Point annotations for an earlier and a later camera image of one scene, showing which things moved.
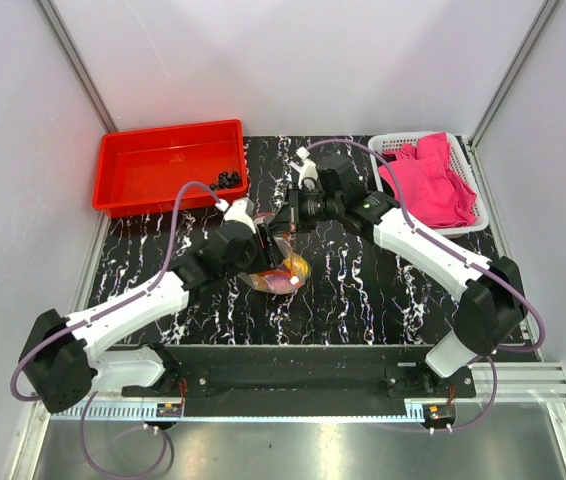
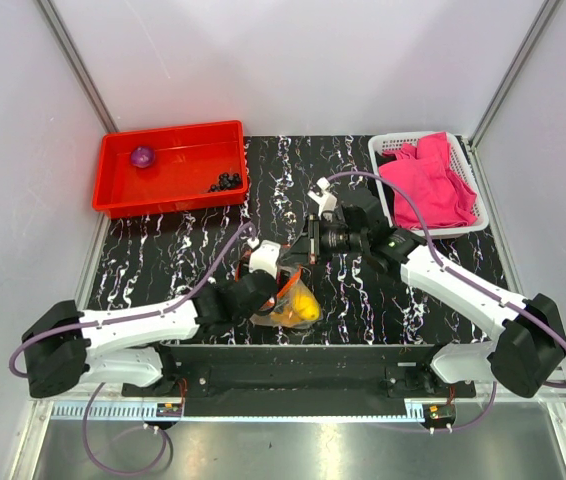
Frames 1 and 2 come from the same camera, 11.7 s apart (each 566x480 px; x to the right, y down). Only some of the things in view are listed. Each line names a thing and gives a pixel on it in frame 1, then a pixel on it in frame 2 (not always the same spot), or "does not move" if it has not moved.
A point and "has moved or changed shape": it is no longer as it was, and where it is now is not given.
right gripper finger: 285,220 → 297,254
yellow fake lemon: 298,265 → 306,307
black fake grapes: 227,180 does not move
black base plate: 287,381 does not move
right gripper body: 310,208 → 340,239
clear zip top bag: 286,277 has moved or changed shape
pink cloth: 431,194 does not move
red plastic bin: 140,170 does not move
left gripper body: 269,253 → 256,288
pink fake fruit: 281,282 → 142,156
